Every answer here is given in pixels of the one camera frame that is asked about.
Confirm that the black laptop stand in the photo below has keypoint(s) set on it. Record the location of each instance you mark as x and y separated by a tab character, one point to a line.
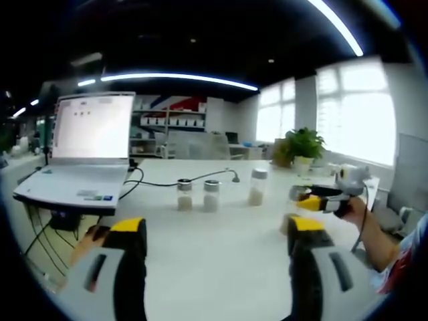
63	219

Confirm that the row of white storage bins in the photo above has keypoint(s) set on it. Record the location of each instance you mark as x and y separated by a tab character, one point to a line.
170	122

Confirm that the white storage shelf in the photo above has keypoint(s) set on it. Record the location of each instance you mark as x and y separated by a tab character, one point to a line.
167	113

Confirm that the small seasoning bottle beige contents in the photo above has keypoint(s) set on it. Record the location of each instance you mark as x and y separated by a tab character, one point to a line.
184	200

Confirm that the window with white blinds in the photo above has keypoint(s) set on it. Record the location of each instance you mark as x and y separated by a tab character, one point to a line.
275	112
354	110

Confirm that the white laptop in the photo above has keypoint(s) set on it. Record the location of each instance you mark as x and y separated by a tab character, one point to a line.
90	133

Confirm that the green potted plant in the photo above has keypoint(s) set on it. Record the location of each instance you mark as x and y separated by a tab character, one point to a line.
306	143

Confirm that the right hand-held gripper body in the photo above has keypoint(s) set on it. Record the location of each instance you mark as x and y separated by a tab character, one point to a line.
354	179

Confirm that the tall seasoning bottle white contents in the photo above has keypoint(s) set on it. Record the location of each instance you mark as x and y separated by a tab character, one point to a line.
257	195

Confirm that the grey mesh office chair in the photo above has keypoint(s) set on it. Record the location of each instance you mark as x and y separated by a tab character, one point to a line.
197	145

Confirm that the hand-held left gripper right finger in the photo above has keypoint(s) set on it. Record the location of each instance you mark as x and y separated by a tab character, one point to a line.
304	274

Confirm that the small seasoning bottle white contents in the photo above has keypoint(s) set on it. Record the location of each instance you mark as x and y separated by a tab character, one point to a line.
211	202

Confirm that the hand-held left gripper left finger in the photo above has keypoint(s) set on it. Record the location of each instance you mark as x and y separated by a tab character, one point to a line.
128	267

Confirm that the brown cardboard box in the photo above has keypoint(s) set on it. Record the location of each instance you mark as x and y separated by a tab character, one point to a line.
281	154

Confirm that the person's right hand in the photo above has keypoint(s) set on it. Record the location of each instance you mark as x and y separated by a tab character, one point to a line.
359	212

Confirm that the white ceiling light strip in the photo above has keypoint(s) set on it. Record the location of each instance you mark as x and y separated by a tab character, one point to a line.
337	23
180	78

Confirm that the dark desktop monitor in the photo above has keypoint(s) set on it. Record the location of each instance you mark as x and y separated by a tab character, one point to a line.
231	137

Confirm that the person in blue shirt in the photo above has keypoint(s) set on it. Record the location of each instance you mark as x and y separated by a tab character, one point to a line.
408	254

